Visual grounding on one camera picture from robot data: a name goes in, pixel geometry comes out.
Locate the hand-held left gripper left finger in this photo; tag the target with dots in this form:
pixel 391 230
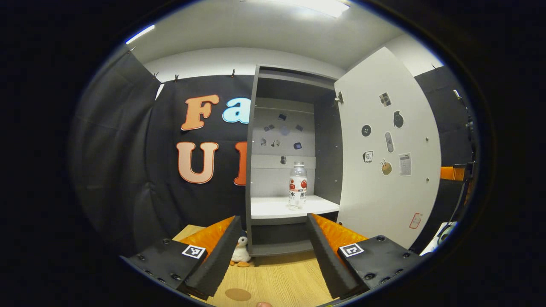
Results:
pixel 219 260

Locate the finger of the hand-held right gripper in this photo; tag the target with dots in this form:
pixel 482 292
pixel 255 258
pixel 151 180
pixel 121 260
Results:
pixel 451 173

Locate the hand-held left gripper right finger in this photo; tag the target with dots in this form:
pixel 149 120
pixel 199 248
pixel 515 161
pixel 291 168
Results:
pixel 326 260

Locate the round brown coaster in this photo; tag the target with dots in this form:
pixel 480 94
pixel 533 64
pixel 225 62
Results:
pixel 238 294

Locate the white cabinet door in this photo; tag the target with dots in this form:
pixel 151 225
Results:
pixel 384 196

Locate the clear bottle red label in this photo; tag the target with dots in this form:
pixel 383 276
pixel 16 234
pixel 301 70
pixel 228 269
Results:
pixel 297 187

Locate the white cabinet shelf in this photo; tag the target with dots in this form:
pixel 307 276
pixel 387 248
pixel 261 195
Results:
pixel 273 208

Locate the metal cabinet hinge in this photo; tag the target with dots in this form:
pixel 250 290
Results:
pixel 339 99

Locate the penguin plush toy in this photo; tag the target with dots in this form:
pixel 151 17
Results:
pixel 241 253

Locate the black backdrop cloth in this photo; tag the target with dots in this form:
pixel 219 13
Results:
pixel 128 149

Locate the long ceiling light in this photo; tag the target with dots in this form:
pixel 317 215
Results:
pixel 320 6
pixel 140 34

